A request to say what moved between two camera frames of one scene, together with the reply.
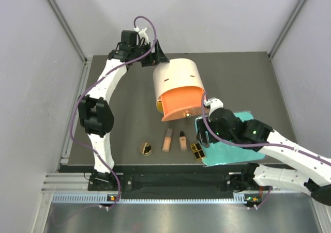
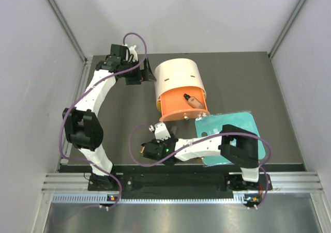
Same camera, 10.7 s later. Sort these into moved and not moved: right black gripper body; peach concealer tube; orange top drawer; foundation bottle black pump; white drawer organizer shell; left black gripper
Moved: foundation bottle black pump; left black gripper; right black gripper body; peach concealer tube
Not moved: orange top drawer; white drawer organizer shell
